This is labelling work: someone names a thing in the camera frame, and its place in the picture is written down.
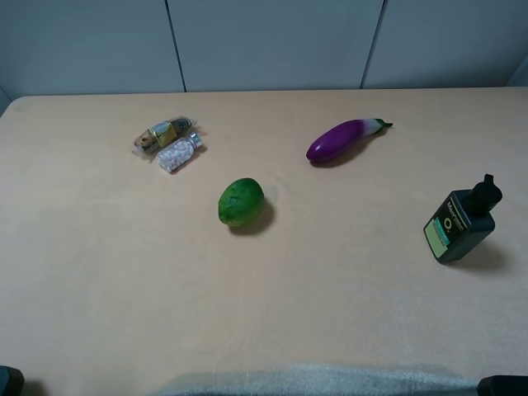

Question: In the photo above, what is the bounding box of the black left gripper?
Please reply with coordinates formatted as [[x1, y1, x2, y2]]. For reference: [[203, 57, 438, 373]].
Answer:
[[0, 365, 25, 396]]

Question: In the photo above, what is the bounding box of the clear bottle of white pills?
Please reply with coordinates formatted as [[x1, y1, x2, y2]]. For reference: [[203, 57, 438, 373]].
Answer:
[[156, 132, 203, 173]]

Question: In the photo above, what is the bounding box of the dark teal pump bottle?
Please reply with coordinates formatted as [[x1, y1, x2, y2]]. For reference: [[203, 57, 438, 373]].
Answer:
[[423, 174, 502, 264]]

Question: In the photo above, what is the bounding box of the green lime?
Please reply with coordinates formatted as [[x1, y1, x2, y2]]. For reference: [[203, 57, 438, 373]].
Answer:
[[218, 178, 265, 228]]

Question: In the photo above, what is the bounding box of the clear-wrapped snack packet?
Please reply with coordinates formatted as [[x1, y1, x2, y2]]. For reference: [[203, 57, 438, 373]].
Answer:
[[133, 116, 196, 158]]

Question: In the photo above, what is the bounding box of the purple toy eggplant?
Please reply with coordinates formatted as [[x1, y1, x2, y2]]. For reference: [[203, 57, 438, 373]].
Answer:
[[306, 118, 394, 163]]

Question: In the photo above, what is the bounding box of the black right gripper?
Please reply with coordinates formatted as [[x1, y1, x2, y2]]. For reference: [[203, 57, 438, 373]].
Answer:
[[477, 375, 528, 396]]

